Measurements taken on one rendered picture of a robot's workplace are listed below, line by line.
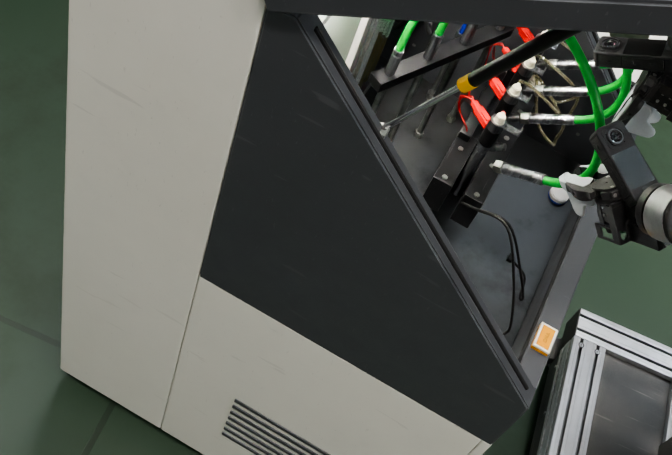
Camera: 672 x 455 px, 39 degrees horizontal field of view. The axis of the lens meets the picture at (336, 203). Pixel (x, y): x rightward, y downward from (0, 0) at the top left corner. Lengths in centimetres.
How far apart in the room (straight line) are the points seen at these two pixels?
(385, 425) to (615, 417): 91
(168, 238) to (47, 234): 103
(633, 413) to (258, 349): 114
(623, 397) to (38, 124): 176
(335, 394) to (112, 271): 48
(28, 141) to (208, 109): 152
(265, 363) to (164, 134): 55
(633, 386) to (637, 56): 136
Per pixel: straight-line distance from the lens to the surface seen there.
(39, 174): 276
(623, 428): 255
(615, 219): 135
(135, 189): 160
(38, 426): 241
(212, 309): 176
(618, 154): 133
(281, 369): 180
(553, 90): 175
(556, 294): 169
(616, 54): 142
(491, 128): 162
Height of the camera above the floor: 225
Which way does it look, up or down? 53 degrees down
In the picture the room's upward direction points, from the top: 23 degrees clockwise
